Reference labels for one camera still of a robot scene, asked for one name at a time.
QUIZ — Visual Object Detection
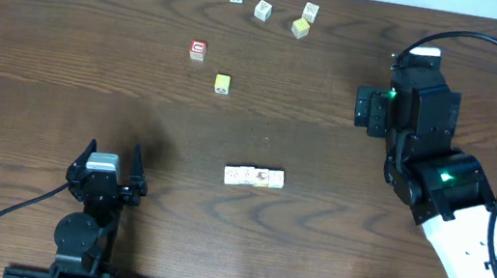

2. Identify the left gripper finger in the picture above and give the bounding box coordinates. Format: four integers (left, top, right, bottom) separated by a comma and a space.
67, 139, 97, 179
129, 144, 146, 187

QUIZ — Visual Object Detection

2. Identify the green edged white block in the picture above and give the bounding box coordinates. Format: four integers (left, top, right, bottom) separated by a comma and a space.
223, 166, 241, 185

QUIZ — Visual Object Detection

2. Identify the white block brown picture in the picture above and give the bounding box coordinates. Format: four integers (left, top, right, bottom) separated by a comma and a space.
253, 168, 270, 187

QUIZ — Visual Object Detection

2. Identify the teal edged white block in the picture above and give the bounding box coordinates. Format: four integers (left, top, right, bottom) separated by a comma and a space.
268, 170, 285, 189

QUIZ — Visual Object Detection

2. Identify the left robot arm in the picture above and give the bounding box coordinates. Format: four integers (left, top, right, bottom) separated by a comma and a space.
49, 140, 148, 278

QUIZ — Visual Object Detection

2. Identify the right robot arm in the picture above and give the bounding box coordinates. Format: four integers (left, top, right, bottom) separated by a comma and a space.
354, 68, 497, 278

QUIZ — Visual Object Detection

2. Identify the yellow top soccer block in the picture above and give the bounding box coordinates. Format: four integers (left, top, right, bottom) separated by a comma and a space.
214, 73, 231, 95

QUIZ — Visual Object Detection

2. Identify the red top block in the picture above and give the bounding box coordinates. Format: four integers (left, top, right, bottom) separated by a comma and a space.
188, 40, 207, 62

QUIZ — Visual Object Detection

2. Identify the yellow top far block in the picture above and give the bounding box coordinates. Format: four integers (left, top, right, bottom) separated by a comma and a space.
291, 17, 311, 39

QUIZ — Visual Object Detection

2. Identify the white block number three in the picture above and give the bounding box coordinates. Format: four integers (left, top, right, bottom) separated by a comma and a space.
254, 0, 273, 21

